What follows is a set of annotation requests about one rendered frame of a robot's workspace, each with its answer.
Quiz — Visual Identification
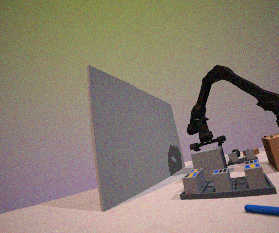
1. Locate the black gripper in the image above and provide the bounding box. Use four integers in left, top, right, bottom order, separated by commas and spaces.
190, 129, 226, 152

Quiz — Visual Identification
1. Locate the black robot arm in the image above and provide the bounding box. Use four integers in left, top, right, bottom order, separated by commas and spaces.
187, 65, 279, 144

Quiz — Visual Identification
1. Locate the blue cylinder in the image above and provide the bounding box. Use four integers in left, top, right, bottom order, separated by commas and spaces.
245, 204, 279, 216

